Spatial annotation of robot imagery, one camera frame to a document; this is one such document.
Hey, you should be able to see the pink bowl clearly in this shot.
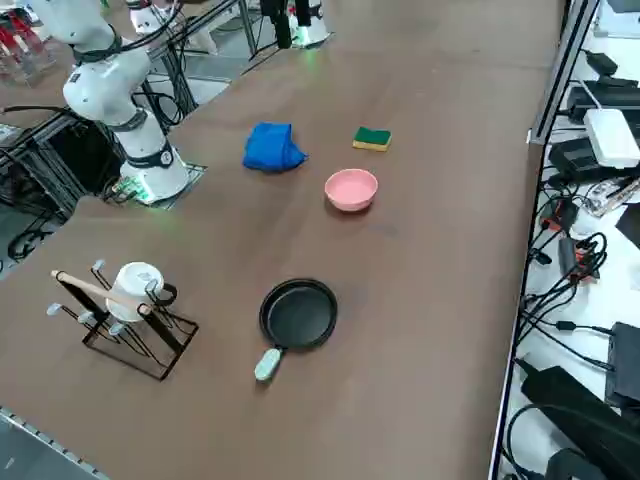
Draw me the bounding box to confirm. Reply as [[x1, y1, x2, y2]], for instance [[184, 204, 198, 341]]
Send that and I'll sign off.
[[323, 168, 379, 215]]

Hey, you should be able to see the blue cloth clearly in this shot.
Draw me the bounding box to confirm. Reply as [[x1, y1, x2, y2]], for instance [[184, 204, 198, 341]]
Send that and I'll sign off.
[[242, 121, 310, 174]]

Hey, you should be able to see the clear acrylic shelf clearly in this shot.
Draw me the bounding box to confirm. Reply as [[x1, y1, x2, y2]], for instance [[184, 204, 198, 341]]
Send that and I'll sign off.
[[0, 0, 56, 87]]

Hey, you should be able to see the white mug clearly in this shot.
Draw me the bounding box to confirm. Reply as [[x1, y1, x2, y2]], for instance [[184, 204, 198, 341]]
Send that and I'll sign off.
[[105, 262, 179, 324]]

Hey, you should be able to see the small black power adapter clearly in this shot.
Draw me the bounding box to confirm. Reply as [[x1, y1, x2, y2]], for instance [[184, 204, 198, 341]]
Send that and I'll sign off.
[[583, 48, 620, 77]]

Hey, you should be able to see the long black device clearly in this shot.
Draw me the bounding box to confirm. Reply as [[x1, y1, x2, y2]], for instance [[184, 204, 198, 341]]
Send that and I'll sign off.
[[566, 77, 640, 125]]

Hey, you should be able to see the red and black connector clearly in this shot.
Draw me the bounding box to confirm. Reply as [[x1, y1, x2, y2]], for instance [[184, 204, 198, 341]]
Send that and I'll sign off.
[[541, 197, 580, 232]]

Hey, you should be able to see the white plastic box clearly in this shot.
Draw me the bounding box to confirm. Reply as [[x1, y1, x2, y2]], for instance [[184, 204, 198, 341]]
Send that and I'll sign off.
[[583, 107, 640, 170]]

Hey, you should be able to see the clear plastic packet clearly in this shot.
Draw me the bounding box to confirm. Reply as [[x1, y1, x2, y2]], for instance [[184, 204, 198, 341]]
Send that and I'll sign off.
[[587, 177, 640, 219]]

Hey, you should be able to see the slim black power adapter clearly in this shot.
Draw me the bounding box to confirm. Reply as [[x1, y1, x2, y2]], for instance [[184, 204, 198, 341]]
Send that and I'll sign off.
[[556, 234, 581, 279]]

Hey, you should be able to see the large black adapter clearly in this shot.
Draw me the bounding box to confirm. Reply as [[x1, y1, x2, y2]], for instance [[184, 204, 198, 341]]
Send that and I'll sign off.
[[514, 357, 640, 480]]

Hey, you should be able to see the black rectangular box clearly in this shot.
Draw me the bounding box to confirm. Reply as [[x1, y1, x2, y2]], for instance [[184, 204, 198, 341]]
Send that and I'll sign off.
[[603, 321, 640, 409]]

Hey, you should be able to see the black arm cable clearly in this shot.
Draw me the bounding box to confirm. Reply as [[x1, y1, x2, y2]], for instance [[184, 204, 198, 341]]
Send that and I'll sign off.
[[74, 0, 241, 64]]

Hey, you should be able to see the black metal frame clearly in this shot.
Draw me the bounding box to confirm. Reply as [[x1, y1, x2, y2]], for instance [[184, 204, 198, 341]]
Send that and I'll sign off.
[[0, 104, 126, 224]]

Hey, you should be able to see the aluminium frame post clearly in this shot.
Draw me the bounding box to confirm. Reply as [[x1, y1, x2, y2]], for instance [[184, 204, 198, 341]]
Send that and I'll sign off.
[[528, 0, 601, 147]]

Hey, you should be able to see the black pan pale handle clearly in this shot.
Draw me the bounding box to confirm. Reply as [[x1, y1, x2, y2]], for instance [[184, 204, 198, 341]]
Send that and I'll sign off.
[[253, 277, 339, 384]]

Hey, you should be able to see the black wire cup rack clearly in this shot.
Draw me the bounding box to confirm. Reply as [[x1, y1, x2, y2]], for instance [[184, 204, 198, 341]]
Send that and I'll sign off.
[[50, 258, 200, 382]]

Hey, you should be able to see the black cable with inline box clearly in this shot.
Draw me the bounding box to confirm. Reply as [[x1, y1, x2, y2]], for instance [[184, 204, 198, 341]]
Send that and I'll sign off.
[[517, 294, 619, 371]]

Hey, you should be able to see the aluminium edge rail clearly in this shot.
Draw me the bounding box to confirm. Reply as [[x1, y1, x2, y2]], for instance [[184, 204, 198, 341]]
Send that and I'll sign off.
[[0, 405, 109, 480]]

